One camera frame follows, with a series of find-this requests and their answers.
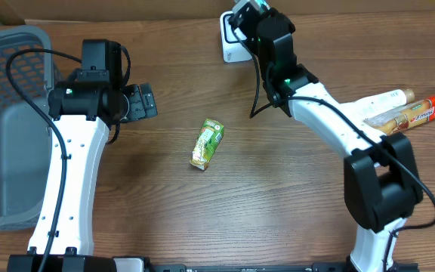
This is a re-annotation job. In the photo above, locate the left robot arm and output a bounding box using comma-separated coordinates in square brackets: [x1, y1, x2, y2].
[7, 39, 158, 272]

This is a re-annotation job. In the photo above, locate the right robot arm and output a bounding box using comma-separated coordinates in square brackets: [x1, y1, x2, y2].
[229, 0, 423, 271]

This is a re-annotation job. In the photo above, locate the green tea carton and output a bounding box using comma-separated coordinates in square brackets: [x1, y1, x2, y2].
[190, 119, 224, 170]

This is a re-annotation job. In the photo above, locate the orange spaghetti packet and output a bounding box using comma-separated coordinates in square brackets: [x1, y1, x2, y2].
[364, 95, 435, 135]

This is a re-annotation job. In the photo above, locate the white barcode scanner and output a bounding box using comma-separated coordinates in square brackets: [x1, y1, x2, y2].
[219, 11, 251, 63]

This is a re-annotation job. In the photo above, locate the grey plastic shopping basket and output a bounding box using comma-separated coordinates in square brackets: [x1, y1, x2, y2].
[0, 26, 61, 230]

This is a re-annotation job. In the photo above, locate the cardboard back panel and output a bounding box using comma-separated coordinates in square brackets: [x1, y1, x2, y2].
[0, 0, 435, 25]

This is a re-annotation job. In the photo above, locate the teal snack packet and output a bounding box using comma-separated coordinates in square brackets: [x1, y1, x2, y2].
[255, 0, 270, 10]

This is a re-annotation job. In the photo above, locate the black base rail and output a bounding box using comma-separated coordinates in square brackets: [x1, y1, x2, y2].
[111, 256, 421, 272]

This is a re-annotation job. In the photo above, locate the white tube gold cap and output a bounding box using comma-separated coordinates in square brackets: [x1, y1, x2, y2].
[341, 89, 415, 120]

